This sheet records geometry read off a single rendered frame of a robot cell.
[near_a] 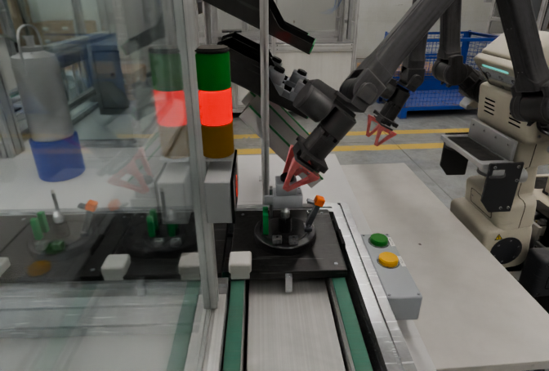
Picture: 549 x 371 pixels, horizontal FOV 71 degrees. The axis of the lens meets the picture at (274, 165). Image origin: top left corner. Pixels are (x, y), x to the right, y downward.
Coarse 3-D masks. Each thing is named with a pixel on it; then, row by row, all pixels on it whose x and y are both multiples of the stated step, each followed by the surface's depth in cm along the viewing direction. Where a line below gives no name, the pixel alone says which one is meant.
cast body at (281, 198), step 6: (282, 174) 84; (276, 180) 84; (282, 180) 83; (294, 180) 84; (276, 186) 82; (282, 186) 82; (300, 186) 87; (276, 192) 83; (282, 192) 83; (288, 192) 83; (294, 192) 83; (300, 192) 85; (264, 198) 85; (270, 198) 85; (276, 198) 83; (282, 198) 83; (288, 198) 83; (294, 198) 84; (300, 198) 84; (270, 204) 86; (276, 204) 84; (282, 204) 84; (288, 204) 84; (294, 204) 84; (300, 204) 84
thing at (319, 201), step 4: (316, 196) 85; (320, 196) 85; (308, 200) 84; (312, 200) 85; (316, 200) 84; (320, 200) 84; (324, 200) 84; (312, 204) 85; (316, 204) 84; (320, 204) 84; (312, 208) 86; (316, 208) 85; (312, 212) 86; (316, 212) 86; (312, 216) 86; (308, 220) 86; (312, 220) 86; (308, 224) 87
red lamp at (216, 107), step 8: (200, 96) 54; (208, 96) 53; (216, 96) 53; (224, 96) 54; (200, 104) 54; (208, 104) 53; (216, 104) 53; (224, 104) 54; (200, 112) 55; (208, 112) 54; (216, 112) 54; (224, 112) 54; (200, 120) 55; (208, 120) 54; (216, 120) 54; (224, 120) 55; (232, 120) 57
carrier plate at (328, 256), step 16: (240, 224) 93; (256, 224) 93; (320, 224) 93; (240, 240) 87; (320, 240) 87; (336, 240) 87; (256, 256) 82; (272, 256) 82; (288, 256) 82; (304, 256) 82; (320, 256) 82; (336, 256) 82; (256, 272) 78; (272, 272) 78; (288, 272) 78; (304, 272) 78; (320, 272) 78; (336, 272) 78
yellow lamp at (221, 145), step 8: (208, 128) 55; (216, 128) 55; (224, 128) 55; (232, 128) 57; (208, 136) 55; (216, 136) 55; (224, 136) 56; (232, 136) 57; (208, 144) 56; (216, 144) 56; (224, 144) 56; (232, 144) 58; (208, 152) 57; (216, 152) 56; (224, 152) 57; (232, 152) 58
